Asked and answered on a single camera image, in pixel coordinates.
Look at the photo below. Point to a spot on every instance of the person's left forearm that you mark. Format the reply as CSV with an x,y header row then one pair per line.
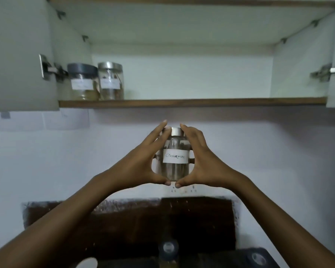
x,y
50,220

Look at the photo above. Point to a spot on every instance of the white wall socket plate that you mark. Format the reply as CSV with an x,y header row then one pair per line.
x,y
195,188

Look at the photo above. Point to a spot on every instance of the brown wooden wall cabinet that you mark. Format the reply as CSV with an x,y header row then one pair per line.
x,y
184,78

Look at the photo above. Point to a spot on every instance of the person's left hand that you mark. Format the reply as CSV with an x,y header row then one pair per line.
x,y
136,170

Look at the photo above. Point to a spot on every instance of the yellow spice jar grey lid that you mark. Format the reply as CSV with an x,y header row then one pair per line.
x,y
169,248

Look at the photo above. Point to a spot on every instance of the coriander jar grey lid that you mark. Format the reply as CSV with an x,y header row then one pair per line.
x,y
82,69

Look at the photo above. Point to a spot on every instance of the person's right hand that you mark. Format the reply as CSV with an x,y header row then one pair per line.
x,y
212,170

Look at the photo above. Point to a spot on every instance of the white cabinet shelf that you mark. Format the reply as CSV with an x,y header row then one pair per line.
x,y
184,22

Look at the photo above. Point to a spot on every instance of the person's right forearm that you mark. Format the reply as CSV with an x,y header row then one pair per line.
x,y
290,220

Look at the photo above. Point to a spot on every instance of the dark spice jar grey lid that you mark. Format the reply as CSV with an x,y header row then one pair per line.
x,y
258,259

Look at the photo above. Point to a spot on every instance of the metal cabinet door hinge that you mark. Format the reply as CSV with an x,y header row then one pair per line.
x,y
44,68
323,72

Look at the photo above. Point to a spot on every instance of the metal shelf support pin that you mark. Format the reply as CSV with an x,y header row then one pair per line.
x,y
315,23
283,40
61,15
85,38

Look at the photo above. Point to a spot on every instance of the orange spice jar silver lid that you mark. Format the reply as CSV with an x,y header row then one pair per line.
x,y
89,263

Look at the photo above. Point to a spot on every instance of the cinnamon jar silver lid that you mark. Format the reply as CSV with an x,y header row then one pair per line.
x,y
174,143
110,69

